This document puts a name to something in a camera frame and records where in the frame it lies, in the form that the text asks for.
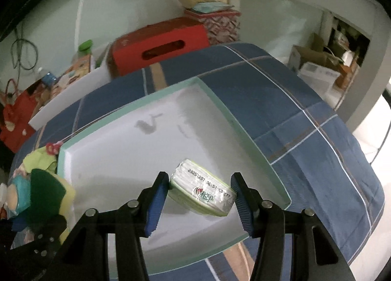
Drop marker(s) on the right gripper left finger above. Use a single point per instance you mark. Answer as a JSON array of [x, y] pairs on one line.
[[135, 220]]

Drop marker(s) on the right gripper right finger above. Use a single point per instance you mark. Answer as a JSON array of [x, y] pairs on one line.
[[262, 220]]

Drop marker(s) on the green tissue pack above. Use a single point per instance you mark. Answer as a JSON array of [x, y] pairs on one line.
[[198, 190]]

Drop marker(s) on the beige round makeup sponge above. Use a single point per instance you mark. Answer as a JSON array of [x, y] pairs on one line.
[[12, 197]]

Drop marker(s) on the green yellow scrub sponge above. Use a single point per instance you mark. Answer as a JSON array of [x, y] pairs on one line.
[[50, 195]]

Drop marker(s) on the teal plastic toy box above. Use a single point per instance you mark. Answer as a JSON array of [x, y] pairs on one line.
[[23, 184]]

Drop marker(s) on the yellow green cloth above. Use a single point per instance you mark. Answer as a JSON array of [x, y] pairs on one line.
[[44, 158]]

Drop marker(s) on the blue plaid tablecloth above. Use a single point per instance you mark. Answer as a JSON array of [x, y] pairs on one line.
[[311, 149]]

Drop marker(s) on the light green shallow tray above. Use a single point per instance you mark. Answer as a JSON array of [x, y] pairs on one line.
[[114, 159]]

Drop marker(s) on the red felt handbag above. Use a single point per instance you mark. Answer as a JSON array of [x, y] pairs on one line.
[[16, 129]]

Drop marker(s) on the orange toy box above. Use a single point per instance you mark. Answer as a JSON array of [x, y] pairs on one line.
[[82, 67]]

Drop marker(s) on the blue water bottle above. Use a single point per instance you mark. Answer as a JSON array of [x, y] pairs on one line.
[[47, 78]]

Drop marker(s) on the red cardboard box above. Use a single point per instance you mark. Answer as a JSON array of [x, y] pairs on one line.
[[157, 42]]

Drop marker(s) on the cardboard boxes pile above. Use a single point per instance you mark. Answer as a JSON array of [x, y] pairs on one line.
[[332, 58]]

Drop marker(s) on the green dumbbell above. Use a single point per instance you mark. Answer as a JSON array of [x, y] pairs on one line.
[[85, 47]]

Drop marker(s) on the red patterned box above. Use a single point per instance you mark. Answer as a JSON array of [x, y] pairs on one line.
[[221, 27]]

